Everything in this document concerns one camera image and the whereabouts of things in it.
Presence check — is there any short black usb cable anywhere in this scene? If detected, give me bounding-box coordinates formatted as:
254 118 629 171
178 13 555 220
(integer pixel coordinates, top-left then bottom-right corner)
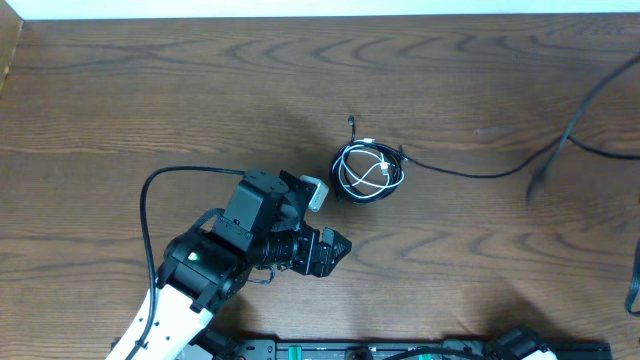
331 115 405 201

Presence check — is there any long black usb cable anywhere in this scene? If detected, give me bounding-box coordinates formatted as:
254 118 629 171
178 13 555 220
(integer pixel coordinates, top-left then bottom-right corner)
329 49 640 205

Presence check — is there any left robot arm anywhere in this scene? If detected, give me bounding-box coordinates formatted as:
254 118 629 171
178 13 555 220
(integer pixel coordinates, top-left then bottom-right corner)
108 171 352 359

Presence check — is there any white usb cable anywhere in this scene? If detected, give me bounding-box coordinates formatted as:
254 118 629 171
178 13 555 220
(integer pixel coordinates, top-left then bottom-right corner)
337 137 405 191

